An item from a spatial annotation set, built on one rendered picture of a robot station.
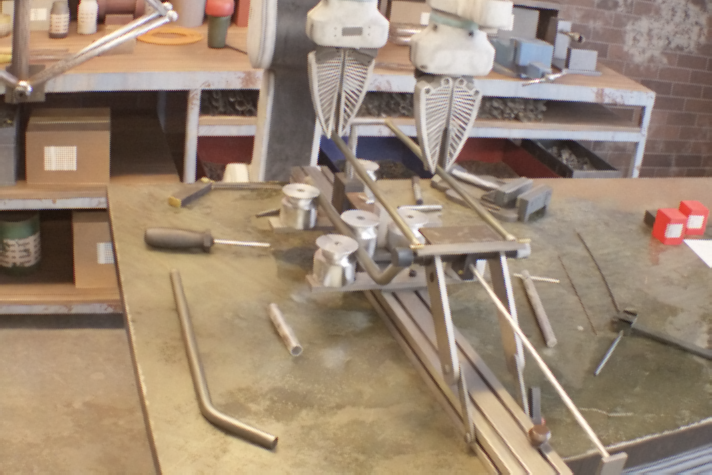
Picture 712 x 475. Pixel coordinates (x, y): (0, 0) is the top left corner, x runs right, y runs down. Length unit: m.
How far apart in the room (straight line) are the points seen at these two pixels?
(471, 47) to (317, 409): 0.46
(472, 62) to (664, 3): 3.03
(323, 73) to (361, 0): 0.12
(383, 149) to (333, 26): 2.06
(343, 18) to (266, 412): 0.50
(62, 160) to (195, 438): 1.72
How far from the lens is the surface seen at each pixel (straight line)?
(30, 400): 2.37
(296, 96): 1.70
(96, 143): 2.46
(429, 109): 1.06
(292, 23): 1.57
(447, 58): 1.03
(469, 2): 0.98
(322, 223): 1.20
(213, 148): 2.96
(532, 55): 2.65
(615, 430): 0.95
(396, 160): 3.16
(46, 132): 2.45
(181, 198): 1.32
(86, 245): 2.60
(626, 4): 3.89
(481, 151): 3.30
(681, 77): 4.21
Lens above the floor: 1.41
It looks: 22 degrees down
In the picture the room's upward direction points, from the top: 7 degrees clockwise
